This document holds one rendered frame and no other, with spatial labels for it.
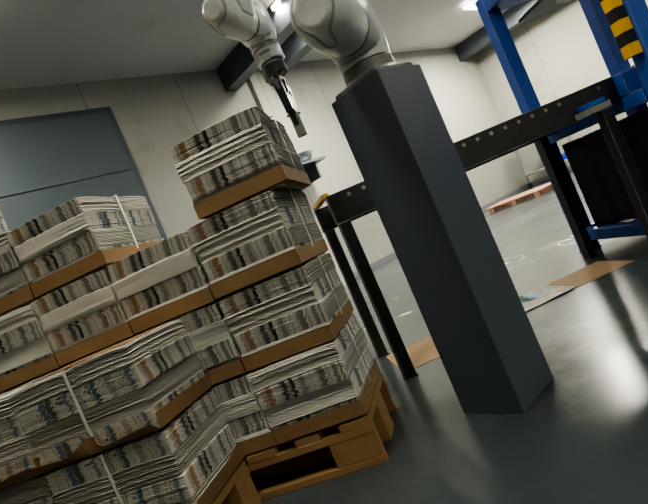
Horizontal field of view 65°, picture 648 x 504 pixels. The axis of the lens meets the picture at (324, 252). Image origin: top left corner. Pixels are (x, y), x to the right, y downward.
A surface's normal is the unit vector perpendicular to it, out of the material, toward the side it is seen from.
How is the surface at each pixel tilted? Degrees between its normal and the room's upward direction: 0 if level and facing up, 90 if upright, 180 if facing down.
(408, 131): 90
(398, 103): 90
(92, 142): 90
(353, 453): 90
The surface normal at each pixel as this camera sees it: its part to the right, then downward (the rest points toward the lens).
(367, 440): -0.20, 0.11
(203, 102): 0.60, -0.25
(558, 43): -0.70, 0.31
